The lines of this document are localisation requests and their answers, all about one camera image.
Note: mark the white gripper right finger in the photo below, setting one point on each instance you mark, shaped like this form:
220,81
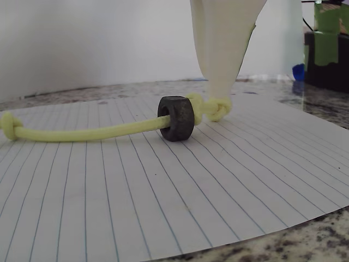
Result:
229,41

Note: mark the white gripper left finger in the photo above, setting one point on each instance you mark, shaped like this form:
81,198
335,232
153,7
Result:
197,16

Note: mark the black hex nut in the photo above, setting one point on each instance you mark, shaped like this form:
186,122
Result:
180,120

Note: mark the white foam board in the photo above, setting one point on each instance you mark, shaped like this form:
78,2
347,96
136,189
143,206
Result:
81,41

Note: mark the green and black stand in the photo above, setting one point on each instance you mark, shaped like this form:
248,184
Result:
327,49

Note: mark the lined paper sheet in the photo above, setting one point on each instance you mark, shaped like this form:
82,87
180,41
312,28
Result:
163,191

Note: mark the blue tape piece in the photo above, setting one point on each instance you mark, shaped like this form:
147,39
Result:
298,72

